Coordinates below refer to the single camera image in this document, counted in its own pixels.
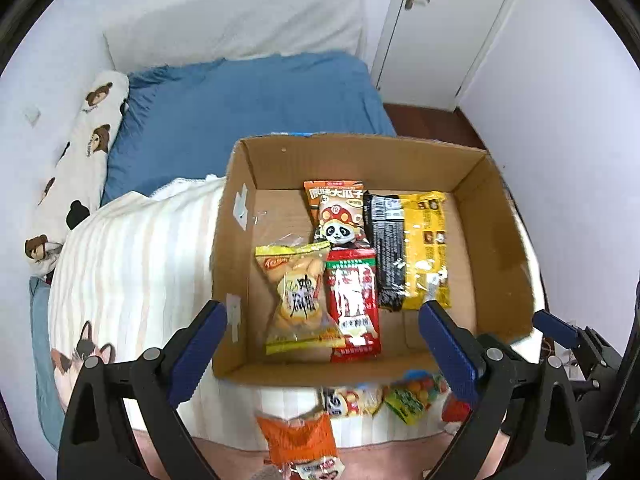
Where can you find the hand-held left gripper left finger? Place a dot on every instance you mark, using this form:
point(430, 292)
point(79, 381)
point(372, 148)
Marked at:
point(200, 350)

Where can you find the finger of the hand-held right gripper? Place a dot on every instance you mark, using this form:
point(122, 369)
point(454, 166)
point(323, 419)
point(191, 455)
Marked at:
point(552, 325)

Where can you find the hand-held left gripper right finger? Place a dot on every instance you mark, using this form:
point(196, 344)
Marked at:
point(450, 350)

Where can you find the red triangular snack packet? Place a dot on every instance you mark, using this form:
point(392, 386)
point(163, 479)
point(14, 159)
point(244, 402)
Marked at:
point(455, 410)

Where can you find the green candy packet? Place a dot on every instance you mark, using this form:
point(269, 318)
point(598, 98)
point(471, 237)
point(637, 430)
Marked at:
point(410, 402)

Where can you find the brown cardboard box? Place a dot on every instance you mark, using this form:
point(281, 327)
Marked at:
point(490, 240)

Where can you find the yellow panda snack packet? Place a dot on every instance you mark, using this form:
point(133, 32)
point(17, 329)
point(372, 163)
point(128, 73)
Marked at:
point(350, 400)

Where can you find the orange snack packet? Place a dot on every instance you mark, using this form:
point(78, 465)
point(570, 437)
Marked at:
point(295, 435)

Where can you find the red white-label snack packet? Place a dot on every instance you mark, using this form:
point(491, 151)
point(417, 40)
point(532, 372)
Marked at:
point(352, 305)

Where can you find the striped cat-print blanket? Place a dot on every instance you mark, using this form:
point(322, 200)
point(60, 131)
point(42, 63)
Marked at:
point(140, 260)

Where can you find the yellow clear biscuit bag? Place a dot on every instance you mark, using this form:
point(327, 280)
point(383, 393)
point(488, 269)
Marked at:
point(297, 300)

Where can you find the black and yellow snack packet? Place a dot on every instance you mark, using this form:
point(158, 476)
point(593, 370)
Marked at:
point(395, 255)

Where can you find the light blue cloth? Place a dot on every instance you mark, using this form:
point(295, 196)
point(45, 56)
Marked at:
point(42, 360)

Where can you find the brown panda seed packet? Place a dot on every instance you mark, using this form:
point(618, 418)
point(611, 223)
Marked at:
point(340, 210)

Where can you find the white bear-print pillow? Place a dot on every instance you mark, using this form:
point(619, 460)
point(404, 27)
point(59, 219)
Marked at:
point(80, 170)

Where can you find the blue bed sheet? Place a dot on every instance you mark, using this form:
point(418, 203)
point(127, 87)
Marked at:
point(250, 105)

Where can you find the white door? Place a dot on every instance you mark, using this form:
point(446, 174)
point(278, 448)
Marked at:
point(450, 35)

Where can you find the white padded headboard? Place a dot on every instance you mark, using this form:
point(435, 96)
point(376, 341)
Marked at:
point(240, 25)

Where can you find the white wall socket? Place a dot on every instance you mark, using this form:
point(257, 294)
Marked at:
point(32, 115)

